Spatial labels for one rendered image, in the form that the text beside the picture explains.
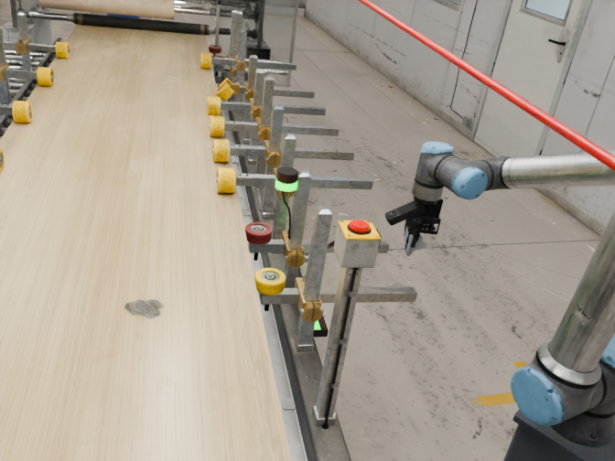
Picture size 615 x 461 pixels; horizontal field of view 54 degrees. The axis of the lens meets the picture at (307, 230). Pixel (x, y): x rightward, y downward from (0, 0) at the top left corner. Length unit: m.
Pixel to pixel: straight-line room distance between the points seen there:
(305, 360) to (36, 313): 0.67
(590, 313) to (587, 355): 0.11
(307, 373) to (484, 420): 1.23
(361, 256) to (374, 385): 1.53
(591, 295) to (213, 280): 0.88
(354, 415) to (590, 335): 1.25
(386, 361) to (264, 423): 1.64
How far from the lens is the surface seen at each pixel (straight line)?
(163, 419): 1.19
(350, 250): 1.15
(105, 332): 1.38
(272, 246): 1.79
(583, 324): 1.48
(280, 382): 1.67
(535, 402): 1.60
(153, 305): 1.44
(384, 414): 2.54
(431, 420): 2.58
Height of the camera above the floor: 1.77
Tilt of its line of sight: 29 degrees down
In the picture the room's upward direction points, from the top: 8 degrees clockwise
